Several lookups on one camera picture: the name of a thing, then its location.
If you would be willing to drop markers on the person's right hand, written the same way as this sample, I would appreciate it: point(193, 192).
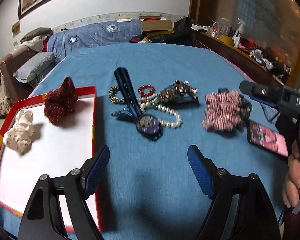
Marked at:
point(293, 175)

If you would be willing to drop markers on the black bag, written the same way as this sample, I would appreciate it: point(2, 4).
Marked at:
point(172, 38)

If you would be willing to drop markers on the white spray bottle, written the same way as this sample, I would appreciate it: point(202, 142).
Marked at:
point(238, 33)

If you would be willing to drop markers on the leopard print scrunchie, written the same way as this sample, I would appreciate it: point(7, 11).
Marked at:
point(113, 99)

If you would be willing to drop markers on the black beaded hair claw clip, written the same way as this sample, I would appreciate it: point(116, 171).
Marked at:
point(176, 91)

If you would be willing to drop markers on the brown sofa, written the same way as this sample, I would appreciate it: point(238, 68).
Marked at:
point(11, 62)

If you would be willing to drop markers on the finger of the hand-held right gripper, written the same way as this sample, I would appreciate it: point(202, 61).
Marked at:
point(260, 91)

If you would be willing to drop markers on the clear drinking glass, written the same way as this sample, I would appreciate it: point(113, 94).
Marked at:
point(218, 30)

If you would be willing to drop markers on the black smartphone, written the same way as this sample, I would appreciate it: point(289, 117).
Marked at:
point(265, 137)

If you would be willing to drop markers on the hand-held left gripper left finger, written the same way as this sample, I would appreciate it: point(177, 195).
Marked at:
point(98, 166)

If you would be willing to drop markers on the red box with white inside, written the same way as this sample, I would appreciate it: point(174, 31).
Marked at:
point(52, 155)

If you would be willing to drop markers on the blue plaid sofa cover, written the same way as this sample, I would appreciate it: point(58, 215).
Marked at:
point(97, 33)

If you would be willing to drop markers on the pile of clothes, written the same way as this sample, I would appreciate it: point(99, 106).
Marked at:
point(37, 36)

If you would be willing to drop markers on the leaf print cushion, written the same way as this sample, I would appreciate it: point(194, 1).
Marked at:
point(0, 102)

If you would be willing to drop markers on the grey pillow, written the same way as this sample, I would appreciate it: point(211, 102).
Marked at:
point(33, 66)

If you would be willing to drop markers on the flat white box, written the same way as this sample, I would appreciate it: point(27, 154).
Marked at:
point(200, 27)

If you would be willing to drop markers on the wall socket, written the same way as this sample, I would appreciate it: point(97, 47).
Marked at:
point(15, 43)

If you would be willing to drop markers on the cardboard box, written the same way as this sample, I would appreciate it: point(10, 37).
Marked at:
point(156, 25)

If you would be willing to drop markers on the dark red dotted scrunchie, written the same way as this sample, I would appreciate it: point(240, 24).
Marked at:
point(60, 102)

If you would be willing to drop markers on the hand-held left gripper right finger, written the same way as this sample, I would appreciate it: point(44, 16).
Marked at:
point(198, 166)

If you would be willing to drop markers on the white cherry print scrunchie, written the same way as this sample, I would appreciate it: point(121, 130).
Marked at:
point(18, 132)

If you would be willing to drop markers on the wooden sideboard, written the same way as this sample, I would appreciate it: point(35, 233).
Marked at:
point(230, 52)

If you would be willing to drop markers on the pink plaid scrunchie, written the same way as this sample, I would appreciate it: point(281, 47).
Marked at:
point(221, 112)

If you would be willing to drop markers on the small yellow wall plaque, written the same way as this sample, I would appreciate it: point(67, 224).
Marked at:
point(16, 29)

